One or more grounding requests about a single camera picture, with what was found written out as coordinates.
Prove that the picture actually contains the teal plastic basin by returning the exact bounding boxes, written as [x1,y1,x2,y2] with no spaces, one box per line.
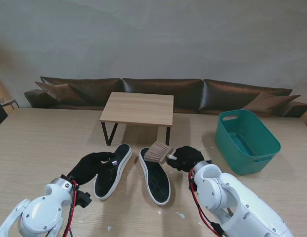
[215,109,282,175]

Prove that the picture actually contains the brown leather sofa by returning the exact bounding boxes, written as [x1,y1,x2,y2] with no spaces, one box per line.
[24,76,307,118]

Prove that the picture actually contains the red black left arm cable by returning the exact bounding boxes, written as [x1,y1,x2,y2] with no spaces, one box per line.
[62,180,79,237]

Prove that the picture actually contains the brown cushion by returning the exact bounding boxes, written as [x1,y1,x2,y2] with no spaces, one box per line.
[35,81,86,104]
[244,91,302,117]

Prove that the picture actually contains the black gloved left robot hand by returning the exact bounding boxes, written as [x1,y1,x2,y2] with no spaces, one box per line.
[66,152,119,186]

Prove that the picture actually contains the small wooden stand black legs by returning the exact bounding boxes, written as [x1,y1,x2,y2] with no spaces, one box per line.
[99,91,174,151]

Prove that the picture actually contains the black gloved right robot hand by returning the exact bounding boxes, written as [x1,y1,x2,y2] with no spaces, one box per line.
[167,145,206,173]

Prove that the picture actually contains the small background side table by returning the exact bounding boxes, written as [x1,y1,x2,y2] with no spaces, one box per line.
[0,98,20,111]

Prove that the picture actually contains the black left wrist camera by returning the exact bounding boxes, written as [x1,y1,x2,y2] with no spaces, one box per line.
[76,191,92,208]

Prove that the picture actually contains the yellow canvas sneaker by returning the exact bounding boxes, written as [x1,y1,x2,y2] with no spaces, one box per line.
[93,144,133,200]
[139,147,171,206]

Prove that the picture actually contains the beige hand brush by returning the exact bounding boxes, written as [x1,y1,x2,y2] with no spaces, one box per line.
[144,141,177,165]

